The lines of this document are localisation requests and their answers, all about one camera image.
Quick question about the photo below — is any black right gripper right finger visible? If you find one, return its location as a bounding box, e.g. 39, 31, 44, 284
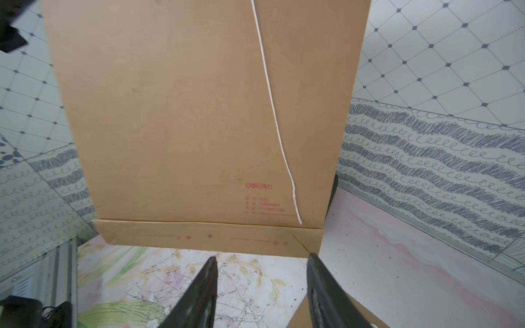
306, 253, 371, 328

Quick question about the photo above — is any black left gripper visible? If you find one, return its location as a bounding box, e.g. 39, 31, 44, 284
0, 0, 35, 53

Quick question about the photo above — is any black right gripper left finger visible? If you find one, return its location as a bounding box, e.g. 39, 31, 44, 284
158, 256, 218, 328

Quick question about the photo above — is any brown kraft file bag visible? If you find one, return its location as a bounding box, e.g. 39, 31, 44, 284
288, 287, 388, 327
41, 1, 371, 258

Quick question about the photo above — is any white bag string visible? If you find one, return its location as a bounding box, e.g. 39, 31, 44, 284
249, 0, 304, 226

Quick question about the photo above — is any aluminium mounting rail frame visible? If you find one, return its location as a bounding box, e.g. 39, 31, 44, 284
1, 238, 79, 327

